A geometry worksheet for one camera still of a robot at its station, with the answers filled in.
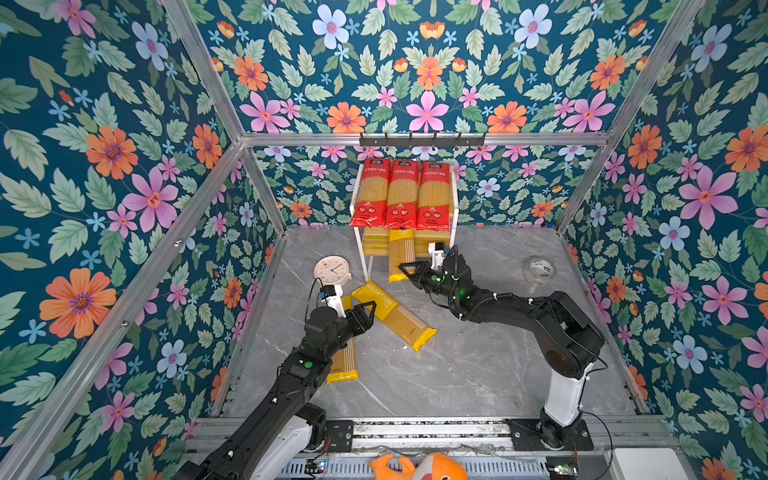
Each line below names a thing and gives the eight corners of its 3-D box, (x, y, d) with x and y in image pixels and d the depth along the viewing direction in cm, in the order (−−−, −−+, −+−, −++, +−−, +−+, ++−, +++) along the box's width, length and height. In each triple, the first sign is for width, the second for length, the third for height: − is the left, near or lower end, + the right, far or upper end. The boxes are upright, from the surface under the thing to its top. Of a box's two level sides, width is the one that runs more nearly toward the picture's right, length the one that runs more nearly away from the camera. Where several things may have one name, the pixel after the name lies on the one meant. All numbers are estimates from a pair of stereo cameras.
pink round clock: (313, 285, 104) (311, 280, 102) (319, 260, 111) (317, 255, 109) (350, 285, 104) (349, 280, 102) (354, 260, 111) (352, 255, 109)
